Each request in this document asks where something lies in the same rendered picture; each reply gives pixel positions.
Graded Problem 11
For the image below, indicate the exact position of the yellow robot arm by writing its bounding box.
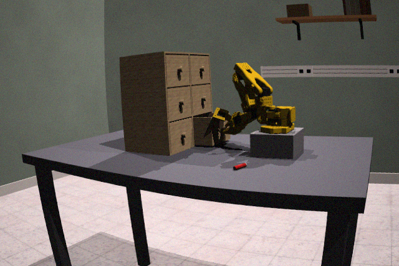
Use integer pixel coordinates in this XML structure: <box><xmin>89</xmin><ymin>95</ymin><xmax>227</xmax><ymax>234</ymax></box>
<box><xmin>233</xmin><ymin>63</ymin><xmax>294</xmax><ymax>134</ymax></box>

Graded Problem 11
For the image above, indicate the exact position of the red cylinder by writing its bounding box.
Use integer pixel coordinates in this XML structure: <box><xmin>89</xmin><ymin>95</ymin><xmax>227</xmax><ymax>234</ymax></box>
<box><xmin>233</xmin><ymin>163</ymin><xmax>247</xmax><ymax>170</ymax></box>

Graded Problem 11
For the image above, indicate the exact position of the brown wooden drawer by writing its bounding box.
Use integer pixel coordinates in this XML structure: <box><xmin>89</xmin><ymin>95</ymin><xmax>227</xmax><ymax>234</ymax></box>
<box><xmin>169</xmin><ymin>118</ymin><xmax>193</xmax><ymax>153</ymax></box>
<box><xmin>191</xmin><ymin>84</ymin><xmax>211</xmax><ymax>114</ymax></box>
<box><xmin>190</xmin><ymin>55</ymin><xmax>210</xmax><ymax>83</ymax></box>
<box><xmin>167</xmin><ymin>87</ymin><xmax>191</xmax><ymax>120</ymax></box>
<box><xmin>165</xmin><ymin>55</ymin><xmax>190</xmax><ymax>85</ymax></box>

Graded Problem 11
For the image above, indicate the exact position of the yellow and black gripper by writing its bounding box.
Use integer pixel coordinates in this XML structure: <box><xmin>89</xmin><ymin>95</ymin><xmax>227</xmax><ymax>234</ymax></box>
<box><xmin>213</xmin><ymin>107</ymin><xmax>248</xmax><ymax>135</ymax></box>

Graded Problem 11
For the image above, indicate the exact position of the brown wooden chest of drawers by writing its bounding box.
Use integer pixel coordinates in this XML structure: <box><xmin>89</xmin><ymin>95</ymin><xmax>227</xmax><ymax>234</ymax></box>
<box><xmin>120</xmin><ymin>52</ymin><xmax>213</xmax><ymax>156</ymax></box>

